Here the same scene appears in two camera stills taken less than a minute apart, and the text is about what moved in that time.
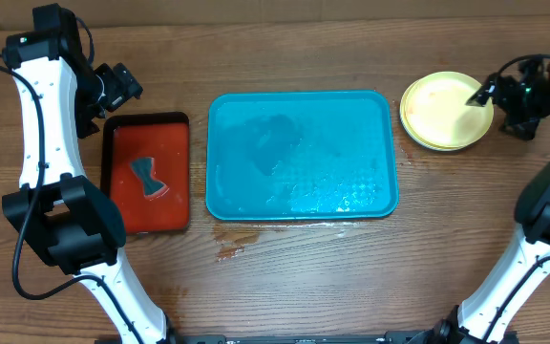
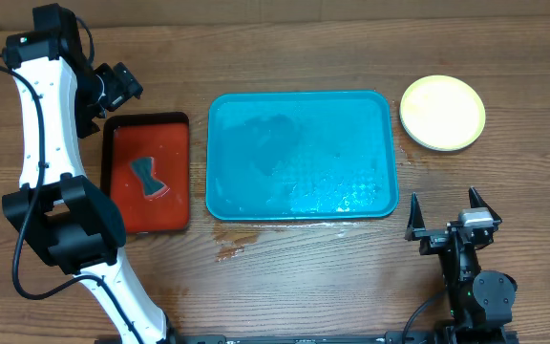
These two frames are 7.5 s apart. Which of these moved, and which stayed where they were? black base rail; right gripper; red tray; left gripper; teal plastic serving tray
Moved: right gripper
Stayed: teal plastic serving tray; red tray; left gripper; black base rail
